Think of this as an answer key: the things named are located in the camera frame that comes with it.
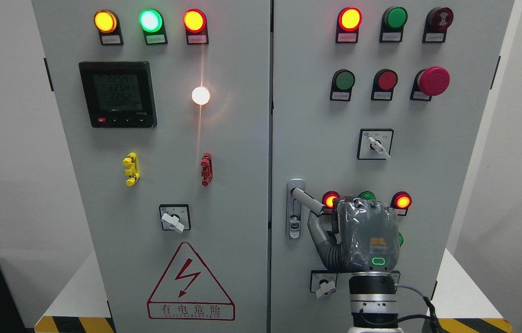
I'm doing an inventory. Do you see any green indicator middle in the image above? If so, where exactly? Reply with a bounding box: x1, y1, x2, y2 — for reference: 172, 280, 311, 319
358, 191, 377, 200

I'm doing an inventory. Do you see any red terminal connector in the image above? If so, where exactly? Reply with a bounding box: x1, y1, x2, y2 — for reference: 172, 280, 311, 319
200, 152, 214, 187

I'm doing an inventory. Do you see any red lit indicator top right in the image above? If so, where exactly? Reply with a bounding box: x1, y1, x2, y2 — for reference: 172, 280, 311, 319
336, 7, 362, 43

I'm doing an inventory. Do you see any green lit indicator light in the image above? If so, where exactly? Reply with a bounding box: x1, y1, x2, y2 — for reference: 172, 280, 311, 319
138, 8, 168, 45

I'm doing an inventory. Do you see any grey left cabinet door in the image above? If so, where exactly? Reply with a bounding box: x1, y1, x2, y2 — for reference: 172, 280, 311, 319
32, 0, 271, 333

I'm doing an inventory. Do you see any red lit indicator middle left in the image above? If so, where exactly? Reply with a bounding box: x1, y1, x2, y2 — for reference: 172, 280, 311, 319
322, 191, 341, 215

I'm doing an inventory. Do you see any yellow indicator light top left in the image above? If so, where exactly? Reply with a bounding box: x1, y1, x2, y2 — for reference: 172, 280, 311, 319
93, 9, 124, 45

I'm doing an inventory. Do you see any grey right cabinet door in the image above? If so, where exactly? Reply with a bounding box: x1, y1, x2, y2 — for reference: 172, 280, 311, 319
270, 0, 514, 333

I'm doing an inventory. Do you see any grey robotic right hand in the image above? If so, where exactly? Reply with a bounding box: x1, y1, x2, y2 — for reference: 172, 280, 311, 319
307, 197, 400, 273

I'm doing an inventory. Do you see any yellow terminal connector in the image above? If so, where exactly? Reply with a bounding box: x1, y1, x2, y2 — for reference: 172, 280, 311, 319
122, 152, 140, 187

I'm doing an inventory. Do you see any red lit indicator light left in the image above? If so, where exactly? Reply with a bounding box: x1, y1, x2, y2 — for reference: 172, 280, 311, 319
183, 8, 209, 45

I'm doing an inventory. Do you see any red emergency stop button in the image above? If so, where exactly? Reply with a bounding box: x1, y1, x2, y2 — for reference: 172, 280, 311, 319
410, 66, 451, 101

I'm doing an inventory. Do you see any white upper selector switch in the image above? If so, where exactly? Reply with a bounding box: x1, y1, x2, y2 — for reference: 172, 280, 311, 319
357, 129, 394, 160

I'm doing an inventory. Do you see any dark red buzzer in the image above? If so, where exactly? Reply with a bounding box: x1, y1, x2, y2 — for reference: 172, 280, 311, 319
422, 7, 454, 43

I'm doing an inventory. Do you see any left door selector switch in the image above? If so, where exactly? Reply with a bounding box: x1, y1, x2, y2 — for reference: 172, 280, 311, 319
159, 204, 191, 234

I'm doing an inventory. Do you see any green push button upper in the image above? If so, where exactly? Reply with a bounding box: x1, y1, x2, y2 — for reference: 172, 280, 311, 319
329, 69, 355, 102

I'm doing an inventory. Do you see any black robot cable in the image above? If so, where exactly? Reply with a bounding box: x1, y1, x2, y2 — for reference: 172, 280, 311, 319
352, 284, 442, 333

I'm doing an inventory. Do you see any black digital power meter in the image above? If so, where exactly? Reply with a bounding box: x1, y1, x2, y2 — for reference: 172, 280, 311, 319
79, 61, 157, 128

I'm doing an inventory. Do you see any green indicator top right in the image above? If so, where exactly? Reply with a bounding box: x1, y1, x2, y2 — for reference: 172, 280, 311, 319
379, 6, 408, 43

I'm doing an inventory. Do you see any white lower selector switch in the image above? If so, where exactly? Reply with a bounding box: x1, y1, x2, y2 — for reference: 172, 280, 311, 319
309, 270, 338, 299

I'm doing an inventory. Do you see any red electric hazard warning sticker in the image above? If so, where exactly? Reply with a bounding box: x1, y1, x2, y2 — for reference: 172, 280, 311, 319
147, 242, 236, 321

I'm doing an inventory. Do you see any grey cabinet door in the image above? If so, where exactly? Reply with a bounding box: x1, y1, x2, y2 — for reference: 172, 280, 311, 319
32, 0, 271, 333
270, 0, 514, 333

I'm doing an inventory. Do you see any white selector switch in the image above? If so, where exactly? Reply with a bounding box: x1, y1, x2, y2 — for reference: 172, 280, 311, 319
309, 270, 338, 299
357, 129, 394, 160

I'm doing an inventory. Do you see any silver cabinet door handle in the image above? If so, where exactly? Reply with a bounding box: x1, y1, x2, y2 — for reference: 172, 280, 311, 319
286, 179, 325, 240

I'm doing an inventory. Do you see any white platform with hazard stripes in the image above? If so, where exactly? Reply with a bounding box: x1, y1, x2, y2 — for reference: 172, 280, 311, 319
30, 251, 513, 333

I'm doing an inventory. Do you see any red lit indicator middle right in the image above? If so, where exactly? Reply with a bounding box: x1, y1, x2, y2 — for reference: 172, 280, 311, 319
390, 191, 412, 216

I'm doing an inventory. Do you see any red push button upper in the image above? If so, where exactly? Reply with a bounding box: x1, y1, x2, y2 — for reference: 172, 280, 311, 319
371, 69, 398, 101

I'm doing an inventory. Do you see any white lit indicator light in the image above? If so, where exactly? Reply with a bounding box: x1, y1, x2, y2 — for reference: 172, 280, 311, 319
191, 86, 211, 106

